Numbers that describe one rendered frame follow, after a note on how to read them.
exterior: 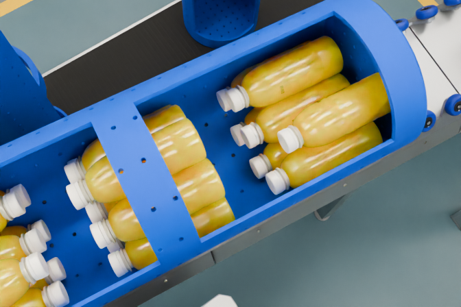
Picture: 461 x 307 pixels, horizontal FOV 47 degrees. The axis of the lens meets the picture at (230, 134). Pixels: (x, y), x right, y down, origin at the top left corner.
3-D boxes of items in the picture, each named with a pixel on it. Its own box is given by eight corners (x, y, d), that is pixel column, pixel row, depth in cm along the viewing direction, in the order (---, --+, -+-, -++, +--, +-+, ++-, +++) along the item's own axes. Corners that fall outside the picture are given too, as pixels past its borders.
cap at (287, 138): (302, 149, 84) (292, 155, 84) (293, 147, 88) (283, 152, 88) (292, 127, 83) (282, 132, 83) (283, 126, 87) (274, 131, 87)
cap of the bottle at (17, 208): (12, 220, 79) (23, 215, 80) (0, 197, 79) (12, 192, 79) (16, 215, 83) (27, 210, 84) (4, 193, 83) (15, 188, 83)
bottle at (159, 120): (176, 109, 91) (73, 157, 87) (176, 97, 84) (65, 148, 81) (195, 146, 90) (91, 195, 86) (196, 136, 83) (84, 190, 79)
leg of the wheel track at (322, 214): (333, 216, 195) (385, 164, 136) (319, 223, 193) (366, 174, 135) (324, 202, 196) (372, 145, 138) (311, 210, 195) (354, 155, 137)
